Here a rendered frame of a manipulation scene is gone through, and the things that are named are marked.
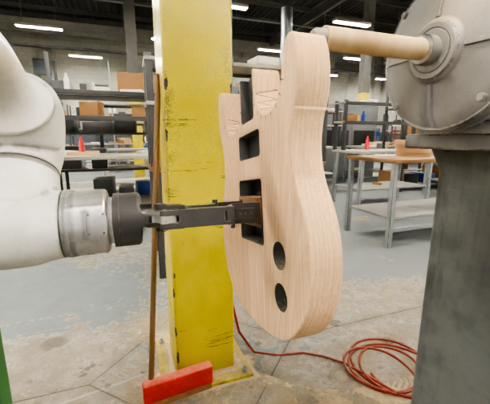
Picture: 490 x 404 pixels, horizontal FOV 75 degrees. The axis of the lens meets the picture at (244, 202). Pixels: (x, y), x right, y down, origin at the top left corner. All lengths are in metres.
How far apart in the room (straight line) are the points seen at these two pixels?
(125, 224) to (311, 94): 0.28
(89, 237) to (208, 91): 0.99
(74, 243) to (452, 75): 0.60
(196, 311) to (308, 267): 1.18
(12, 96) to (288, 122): 0.33
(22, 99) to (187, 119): 0.89
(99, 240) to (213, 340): 1.23
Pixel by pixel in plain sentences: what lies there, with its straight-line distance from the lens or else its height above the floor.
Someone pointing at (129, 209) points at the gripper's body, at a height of 1.02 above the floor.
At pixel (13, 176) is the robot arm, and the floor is 1.07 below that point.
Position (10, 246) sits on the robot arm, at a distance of 0.45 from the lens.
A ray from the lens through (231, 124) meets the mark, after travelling 0.64.
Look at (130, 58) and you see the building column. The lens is 9.50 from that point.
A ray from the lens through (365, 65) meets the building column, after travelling 12.27.
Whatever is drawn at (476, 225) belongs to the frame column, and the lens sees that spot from 0.78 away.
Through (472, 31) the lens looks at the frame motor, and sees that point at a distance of 0.62.
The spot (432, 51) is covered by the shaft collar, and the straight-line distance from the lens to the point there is 0.61.
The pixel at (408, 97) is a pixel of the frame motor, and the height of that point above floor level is 1.18.
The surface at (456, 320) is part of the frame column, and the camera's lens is 0.86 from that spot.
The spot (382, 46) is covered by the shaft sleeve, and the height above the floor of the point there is 1.24.
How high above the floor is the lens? 1.11
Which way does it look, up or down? 12 degrees down
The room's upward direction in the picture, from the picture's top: straight up
